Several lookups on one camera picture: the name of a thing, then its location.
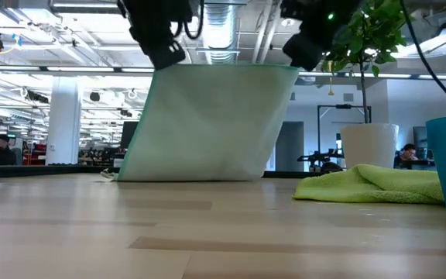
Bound black background rig frame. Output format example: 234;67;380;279
316;103;372;164

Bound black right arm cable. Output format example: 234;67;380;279
399;0;446;115

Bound silver ventilation duct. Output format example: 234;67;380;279
202;0;240;65

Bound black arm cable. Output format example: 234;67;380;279
399;0;446;115
168;0;205;40

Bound pale mint microfiber towel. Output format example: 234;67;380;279
115;64;300;183

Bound green plant in white pot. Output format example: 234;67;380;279
321;0;409;171

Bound lime green microfiber towel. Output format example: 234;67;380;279
291;163;446;205

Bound long ceiling light strip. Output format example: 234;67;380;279
0;64;446;81

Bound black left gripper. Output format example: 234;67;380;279
122;0;193;71

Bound white building column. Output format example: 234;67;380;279
45;75;83;166

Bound black computer monitor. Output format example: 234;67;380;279
120;120;139;150

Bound grey door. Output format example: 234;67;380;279
276;121;305;173

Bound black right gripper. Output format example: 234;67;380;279
280;0;363;71

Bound red storage rack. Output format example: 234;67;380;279
21;142;49;166

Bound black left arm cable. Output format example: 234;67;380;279
168;0;205;40

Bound person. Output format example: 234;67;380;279
0;133;18;167
393;143;420;170

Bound black aluminium table frame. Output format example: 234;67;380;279
0;163;348;180

